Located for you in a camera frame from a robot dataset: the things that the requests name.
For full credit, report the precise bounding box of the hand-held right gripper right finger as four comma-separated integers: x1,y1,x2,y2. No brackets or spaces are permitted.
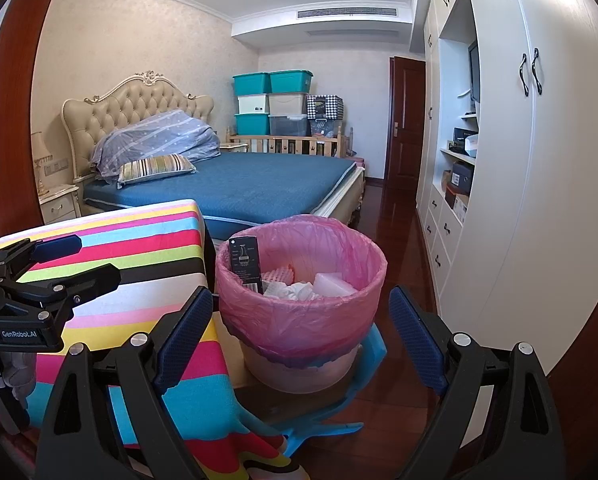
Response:
388,285,566,480

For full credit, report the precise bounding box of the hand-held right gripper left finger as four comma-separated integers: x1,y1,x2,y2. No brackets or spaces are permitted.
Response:
34,285,215,480

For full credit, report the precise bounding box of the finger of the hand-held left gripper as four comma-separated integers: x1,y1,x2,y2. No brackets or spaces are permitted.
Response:
0,262,122,311
0,234,83,281

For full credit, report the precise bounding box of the black printed card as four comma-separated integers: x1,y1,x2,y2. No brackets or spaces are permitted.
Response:
228,235,266,295

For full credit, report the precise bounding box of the white foam sheet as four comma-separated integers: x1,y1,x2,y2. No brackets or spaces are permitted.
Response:
313,271,358,298

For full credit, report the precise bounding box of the pink foam fruit net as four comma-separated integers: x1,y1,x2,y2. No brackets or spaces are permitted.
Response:
263,262,297,288

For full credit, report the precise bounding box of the white plastic waste bin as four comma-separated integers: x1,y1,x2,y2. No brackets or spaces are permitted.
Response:
239,332,362,395

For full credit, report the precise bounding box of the white tissue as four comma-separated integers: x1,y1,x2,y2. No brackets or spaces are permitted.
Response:
264,280,320,302

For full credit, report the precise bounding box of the person's left hand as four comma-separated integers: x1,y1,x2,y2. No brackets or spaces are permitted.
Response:
0,351,37,402

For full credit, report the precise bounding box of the white nightstand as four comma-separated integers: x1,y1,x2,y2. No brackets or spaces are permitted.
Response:
38,184,81,226

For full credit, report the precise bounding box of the blue plastic stool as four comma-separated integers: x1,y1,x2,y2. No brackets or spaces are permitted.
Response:
274,320,387,456

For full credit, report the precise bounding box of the striped colourful tablecloth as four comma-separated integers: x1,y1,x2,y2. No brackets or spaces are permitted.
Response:
0,199,310,480

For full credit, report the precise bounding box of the striped pillow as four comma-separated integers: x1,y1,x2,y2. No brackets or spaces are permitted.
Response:
116,154,197,189

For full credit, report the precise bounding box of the cardboard shoe box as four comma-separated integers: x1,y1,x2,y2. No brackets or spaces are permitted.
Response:
444,182,470,223

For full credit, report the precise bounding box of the red-brown wooden panel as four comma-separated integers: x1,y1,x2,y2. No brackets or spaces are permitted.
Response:
0,0,70,241

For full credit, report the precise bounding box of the grey blue folded duvet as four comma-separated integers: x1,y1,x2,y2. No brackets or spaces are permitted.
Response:
90,109,221,185

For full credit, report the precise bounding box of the beige tufted headboard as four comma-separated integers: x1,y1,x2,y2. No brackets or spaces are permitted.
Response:
60,70,215,186

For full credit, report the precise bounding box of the dark small safe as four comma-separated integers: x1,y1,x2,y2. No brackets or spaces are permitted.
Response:
450,161,474,191

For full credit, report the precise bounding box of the bed with blue mattress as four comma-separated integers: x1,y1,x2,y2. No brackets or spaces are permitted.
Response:
82,152,367,226

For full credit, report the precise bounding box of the white built-in wardrobe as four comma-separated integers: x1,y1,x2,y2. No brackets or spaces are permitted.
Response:
415,0,598,376

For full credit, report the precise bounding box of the black electronic device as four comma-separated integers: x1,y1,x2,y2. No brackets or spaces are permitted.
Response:
451,127,478,151

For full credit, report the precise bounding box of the dark wooden door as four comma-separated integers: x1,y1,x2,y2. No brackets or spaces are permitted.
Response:
383,56,426,192

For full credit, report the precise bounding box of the teal storage box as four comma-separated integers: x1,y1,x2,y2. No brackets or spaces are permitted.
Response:
269,70,314,95
232,72,271,97
235,112,271,136

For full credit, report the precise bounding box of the dark clear bag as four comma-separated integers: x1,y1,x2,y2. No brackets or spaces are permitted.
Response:
309,118,342,137

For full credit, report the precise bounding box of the white storage box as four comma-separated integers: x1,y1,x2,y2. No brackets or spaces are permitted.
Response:
236,94,271,116

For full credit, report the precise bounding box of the grey clear storage box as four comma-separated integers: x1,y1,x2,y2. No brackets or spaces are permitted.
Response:
269,115,310,137

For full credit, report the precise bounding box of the checkered black white bag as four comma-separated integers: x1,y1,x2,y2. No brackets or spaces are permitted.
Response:
306,94,344,120

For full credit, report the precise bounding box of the beige storage box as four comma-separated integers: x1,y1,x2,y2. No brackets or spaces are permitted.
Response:
268,92,309,117

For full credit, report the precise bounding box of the black television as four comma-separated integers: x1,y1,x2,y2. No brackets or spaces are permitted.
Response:
468,40,481,105

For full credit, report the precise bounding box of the ceiling air vent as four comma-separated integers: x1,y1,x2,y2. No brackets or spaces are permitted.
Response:
296,6,399,20

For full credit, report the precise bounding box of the wooden crib rail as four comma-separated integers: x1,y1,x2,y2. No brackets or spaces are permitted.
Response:
227,127,355,158

